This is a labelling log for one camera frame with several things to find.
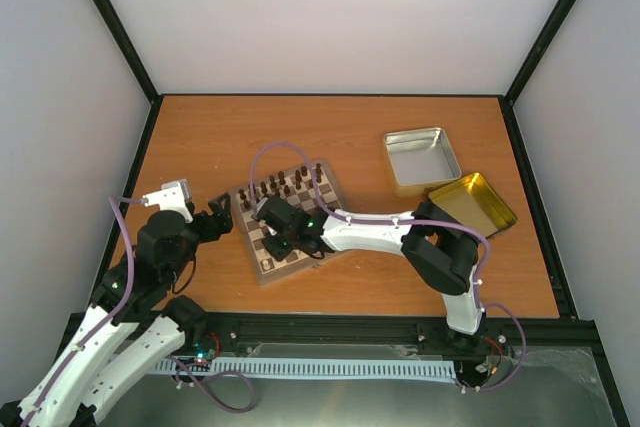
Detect dark chess pieces rows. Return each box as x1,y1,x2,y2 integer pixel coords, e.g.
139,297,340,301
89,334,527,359
234,162,330,212

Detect blue cable duct strip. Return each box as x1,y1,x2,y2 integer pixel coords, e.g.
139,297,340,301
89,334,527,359
149,356,459,382

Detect open silver tin box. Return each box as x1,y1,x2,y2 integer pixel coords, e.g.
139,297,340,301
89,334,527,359
383,127,462,197

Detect black frame post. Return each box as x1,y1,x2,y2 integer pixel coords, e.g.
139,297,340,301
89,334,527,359
62,0,164,103
504,0,611,103

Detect wooden chess board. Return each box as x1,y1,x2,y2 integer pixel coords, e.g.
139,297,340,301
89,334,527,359
229,159,344,285

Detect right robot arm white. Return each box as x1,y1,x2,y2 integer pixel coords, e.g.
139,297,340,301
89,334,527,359
255,196,490,335

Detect black frame post left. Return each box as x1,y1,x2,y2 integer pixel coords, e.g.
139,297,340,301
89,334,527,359
62,0,164,103

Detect black frame post right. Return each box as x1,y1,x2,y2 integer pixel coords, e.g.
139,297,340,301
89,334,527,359
504,0,611,103

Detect gold tin lid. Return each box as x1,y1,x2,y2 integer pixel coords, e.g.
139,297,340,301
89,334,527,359
428,172,518,238

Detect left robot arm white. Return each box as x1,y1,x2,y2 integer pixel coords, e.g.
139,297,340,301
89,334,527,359
1,181,233,426

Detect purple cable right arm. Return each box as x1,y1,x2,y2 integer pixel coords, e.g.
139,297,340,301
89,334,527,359
248,141,529,393

